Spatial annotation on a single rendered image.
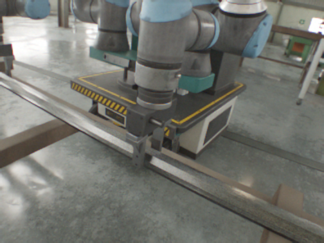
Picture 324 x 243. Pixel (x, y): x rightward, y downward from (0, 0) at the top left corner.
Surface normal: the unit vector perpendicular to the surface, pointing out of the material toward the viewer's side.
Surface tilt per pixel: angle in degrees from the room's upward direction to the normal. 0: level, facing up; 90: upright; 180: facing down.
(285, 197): 0
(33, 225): 0
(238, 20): 112
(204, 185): 75
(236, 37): 107
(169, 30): 90
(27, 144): 90
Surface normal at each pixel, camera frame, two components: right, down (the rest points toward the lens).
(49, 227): 0.13, -0.87
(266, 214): -0.47, 0.10
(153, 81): -0.12, 0.45
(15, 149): 0.84, 0.35
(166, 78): 0.40, 0.48
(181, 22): 0.60, 0.44
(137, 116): -0.52, 0.34
